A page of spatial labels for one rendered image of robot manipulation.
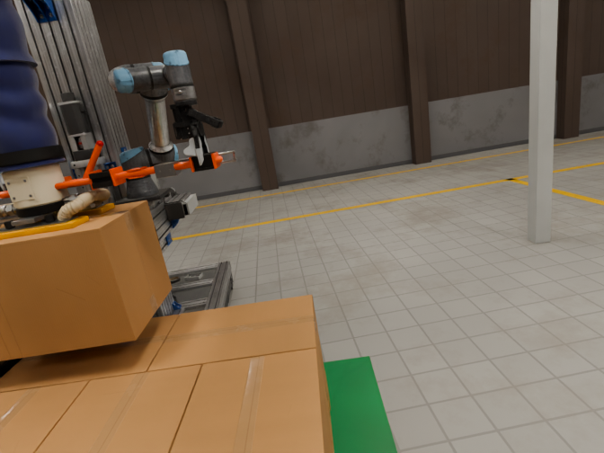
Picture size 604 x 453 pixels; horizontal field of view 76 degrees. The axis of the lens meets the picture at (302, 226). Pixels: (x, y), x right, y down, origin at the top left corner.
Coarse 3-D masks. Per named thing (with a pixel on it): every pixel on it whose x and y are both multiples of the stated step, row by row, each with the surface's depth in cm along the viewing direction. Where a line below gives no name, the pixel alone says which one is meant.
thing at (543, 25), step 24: (552, 0) 260; (552, 24) 264; (552, 48) 269; (552, 72) 273; (552, 96) 278; (552, 120) 283; (528, 144) 299; (552, 144) 288; (528, 168) 304; (552, 168) 293; (528, 192) 309; (528, 216) 314
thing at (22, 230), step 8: (48, 216) 126; (8, 224) 127; (32, 224) 129; (40, 224) 127; (48, 224) 125; (56, 224) 124; (64, 224) 123; (72, 224) 123; (80, 224) 127; (0, 232) 125; (8, 232) 125; (16, 232) 124; (24, 232) 124; (32, 232) 124; (40, 232) 124
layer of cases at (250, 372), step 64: (192, 320) 163; (256, 320) 155; (0, 384) 140; (64, 384) 133; (128, 384) 128; (192, 384) 122; (256, 384) 118; (320, 384) 121; (0, 448) 109; (64, 448) 105; (128, 448) 101; (192, 448) 98; (256, 448) 95; (320, 448) 92
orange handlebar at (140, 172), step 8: (216, 160) 129; (136, 168) 132; (144, 168) 134; (152, 168) 130; (176, 168) 129; (184, 168) 130; (120, 176) 130; (128, 176) 130; (136, 176) 131; (144, 176) 133; (56, 184) 131; (64, 184) 131; (72, 184) 131; (80, 184) 131; (0, 192) 132
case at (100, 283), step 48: (0, 240) 124; (48, 240) 118; (96, 240) 118; (144, 240) 146; (0, 288) 122; (48, 288) 122; (96, 288) 123; (144, 288) 140; (0, 336) 127; (48, 336) 127; (96, 336) 128
